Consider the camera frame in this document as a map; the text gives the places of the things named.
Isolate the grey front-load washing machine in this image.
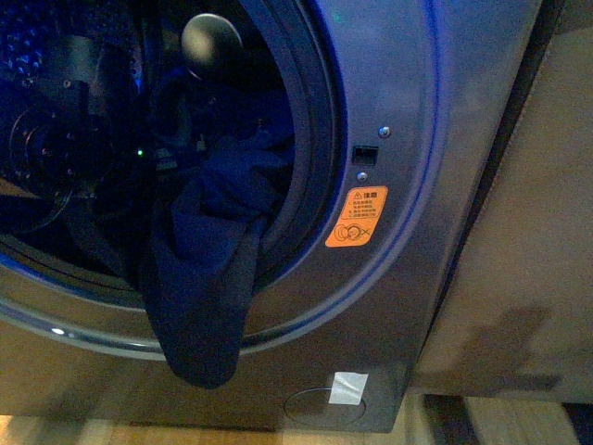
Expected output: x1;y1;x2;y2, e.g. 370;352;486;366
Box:
1;1;562;432

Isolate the grey cabinet side panel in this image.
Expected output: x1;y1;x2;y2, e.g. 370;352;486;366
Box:
411;28;592;402

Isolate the white tape label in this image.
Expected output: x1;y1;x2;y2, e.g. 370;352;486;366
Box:
328;372;369;406

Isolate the orange warning sticker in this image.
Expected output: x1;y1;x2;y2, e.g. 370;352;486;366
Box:
325;185;388;248

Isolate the steel washer drum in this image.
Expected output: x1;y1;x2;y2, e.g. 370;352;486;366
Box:
1;1;161;285

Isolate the dark navy knit garment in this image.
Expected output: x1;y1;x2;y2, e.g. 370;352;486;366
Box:
139;70;296;389

